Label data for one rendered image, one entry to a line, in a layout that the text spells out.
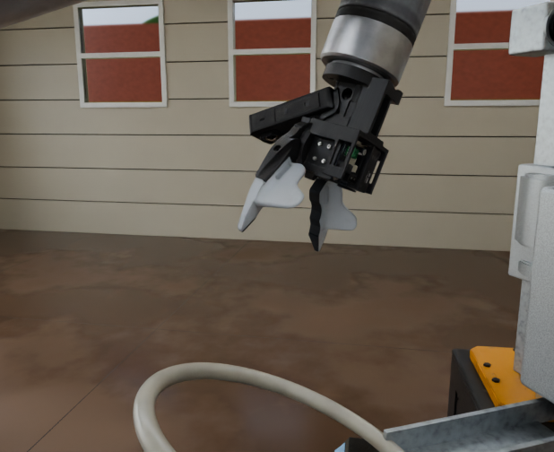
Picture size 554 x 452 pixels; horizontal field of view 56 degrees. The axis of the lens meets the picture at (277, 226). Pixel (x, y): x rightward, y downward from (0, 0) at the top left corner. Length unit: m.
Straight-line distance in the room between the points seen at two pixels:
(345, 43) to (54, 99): 8.09
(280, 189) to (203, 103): 6.98
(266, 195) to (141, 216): 7.49
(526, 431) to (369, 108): 0.81
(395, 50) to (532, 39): 1.41
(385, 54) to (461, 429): 0.76
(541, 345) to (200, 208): 6.73
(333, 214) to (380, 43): 0.20
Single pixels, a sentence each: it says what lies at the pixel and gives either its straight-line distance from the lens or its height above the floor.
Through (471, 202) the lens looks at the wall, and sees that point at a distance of 7.28.
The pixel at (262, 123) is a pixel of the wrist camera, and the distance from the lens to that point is 0.61.
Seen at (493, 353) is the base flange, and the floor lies 0.78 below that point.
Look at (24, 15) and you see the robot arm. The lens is 0.37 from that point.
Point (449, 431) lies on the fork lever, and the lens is 1.09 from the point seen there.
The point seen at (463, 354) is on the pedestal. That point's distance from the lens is 2.38.
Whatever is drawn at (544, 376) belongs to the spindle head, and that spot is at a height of 1.22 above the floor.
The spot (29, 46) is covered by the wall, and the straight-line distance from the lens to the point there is 8.75.
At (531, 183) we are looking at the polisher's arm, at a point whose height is 1.50.
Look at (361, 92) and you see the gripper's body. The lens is 0.56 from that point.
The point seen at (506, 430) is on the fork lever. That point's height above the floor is 1.12.
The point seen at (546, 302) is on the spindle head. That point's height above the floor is 1.36.
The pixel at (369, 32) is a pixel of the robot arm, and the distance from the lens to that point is 0.56.
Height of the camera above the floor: 1.71
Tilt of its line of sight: 12 degrees down
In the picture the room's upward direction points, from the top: straight up
